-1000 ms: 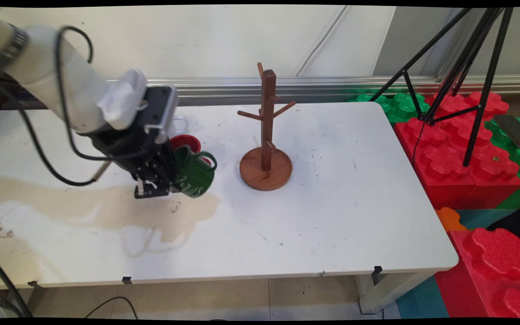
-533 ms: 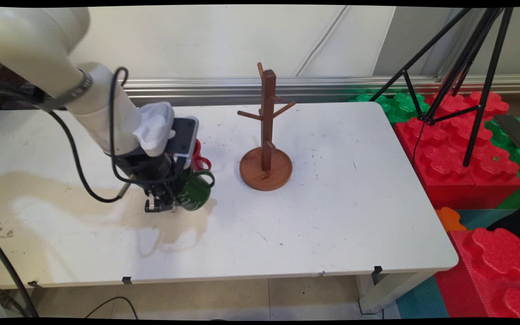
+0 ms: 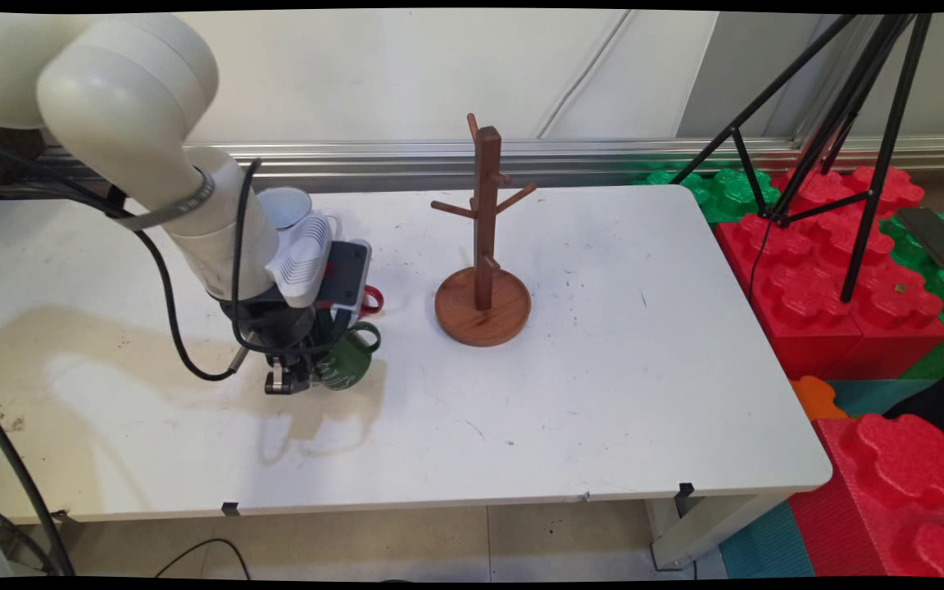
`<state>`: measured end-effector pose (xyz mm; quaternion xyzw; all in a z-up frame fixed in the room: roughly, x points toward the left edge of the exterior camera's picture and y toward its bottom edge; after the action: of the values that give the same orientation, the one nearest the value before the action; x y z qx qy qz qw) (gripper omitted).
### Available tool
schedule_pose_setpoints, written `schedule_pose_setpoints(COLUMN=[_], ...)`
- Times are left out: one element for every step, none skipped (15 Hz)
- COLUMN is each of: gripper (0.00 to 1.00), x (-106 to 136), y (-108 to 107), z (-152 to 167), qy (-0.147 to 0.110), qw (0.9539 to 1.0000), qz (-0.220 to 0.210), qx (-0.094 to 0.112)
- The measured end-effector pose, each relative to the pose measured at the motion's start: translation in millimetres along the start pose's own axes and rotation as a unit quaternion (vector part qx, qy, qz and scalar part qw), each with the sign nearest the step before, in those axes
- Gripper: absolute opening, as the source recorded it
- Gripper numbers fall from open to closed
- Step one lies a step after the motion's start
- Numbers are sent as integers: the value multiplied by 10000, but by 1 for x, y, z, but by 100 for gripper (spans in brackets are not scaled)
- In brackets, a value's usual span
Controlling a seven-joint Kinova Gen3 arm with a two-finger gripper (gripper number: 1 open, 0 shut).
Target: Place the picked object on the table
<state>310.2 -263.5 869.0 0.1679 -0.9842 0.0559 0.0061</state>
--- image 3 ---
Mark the white enamel mug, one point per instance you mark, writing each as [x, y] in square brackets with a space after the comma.
[292, 209]

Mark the white table leg frame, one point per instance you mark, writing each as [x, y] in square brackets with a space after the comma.
[685, 537]

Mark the red enamel mug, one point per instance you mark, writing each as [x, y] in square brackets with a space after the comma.
[378, 297]

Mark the aluminium wall rail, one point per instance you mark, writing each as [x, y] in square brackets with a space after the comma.
[439, 160]

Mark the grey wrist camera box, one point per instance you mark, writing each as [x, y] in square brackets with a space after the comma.
[308, 258]

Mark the black camera tripod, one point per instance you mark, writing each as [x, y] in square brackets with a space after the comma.
[884, 164]

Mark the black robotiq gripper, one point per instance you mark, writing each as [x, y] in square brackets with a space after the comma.
[283, 328]

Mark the wooden mug tree stand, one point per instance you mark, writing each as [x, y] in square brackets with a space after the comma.
[482, 315]

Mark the black smartphone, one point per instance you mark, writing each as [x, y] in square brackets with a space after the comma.
[931, 238]

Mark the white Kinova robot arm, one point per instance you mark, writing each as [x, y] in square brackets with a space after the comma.
[128, 90]

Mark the large red foam block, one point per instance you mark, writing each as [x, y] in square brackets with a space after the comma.
[816, 319]

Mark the teal foam floor mat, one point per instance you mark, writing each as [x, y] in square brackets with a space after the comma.
[873, 395]
[767, 545]

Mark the green enamel mug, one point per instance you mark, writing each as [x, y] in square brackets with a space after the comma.
[349, 369]

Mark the orange foam piece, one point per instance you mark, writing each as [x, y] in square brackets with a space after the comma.
[814, 397]

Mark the black tape strip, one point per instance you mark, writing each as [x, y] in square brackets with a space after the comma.
[64, 516]
[686, 490]
[231, 509]

